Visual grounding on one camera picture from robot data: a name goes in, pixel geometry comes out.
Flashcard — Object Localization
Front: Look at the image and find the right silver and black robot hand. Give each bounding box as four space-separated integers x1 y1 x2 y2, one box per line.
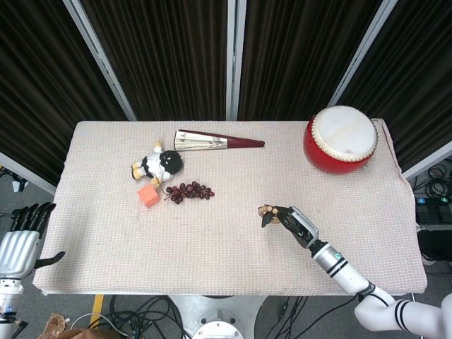
259 205 321 249

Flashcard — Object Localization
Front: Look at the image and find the left silver and black robot hand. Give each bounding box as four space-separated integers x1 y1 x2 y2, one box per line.
0 202 67 280

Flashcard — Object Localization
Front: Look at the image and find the wooden bead bracelet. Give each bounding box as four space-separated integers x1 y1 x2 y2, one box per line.
256 205 282 227

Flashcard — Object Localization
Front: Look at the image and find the beige waffle-weave tablecloth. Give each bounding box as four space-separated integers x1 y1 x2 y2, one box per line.
32 119 428 297

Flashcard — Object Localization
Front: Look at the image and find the brown paper bag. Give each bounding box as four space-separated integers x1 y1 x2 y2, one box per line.
41 312 119 339

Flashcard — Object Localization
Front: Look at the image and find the red drum with white skin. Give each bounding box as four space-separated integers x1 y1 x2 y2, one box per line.
302 105 381 176

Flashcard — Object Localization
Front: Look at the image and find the dark red plastic grape bunch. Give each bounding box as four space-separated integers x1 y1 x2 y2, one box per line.
162 181 215 205

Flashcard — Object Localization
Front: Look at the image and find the black equipment box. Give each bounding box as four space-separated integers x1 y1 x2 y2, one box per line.
419 227 452 264

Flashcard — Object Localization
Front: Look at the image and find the orange cube block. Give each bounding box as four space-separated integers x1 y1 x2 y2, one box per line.
136 184 160 209

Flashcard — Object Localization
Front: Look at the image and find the black and white plush doll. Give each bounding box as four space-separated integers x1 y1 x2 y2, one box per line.
131 140 184 187

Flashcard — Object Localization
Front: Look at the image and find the dark corrugated partition panel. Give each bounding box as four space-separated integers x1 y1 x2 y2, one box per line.
79 0 234 121
347 0 452 174
0 0 129 186
238 0 384 121

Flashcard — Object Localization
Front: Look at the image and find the silver partition frame rail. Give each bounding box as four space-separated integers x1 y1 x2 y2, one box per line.
402 151 452 181
0 151 58 196

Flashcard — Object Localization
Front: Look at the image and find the black floor cable bundle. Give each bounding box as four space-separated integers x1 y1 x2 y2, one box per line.
105 295 194 339
412 158 452 201
254 295 359 339

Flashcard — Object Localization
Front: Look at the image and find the folding fan with maroon handle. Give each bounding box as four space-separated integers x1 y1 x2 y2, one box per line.
173 129 266 153

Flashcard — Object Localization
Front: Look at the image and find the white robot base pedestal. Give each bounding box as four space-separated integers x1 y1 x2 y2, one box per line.
169 295 268 339

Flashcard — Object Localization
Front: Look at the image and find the silver partition frame post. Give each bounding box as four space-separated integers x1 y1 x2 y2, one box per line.
225 0 248 121
62 0 138 121
330 0 395 109

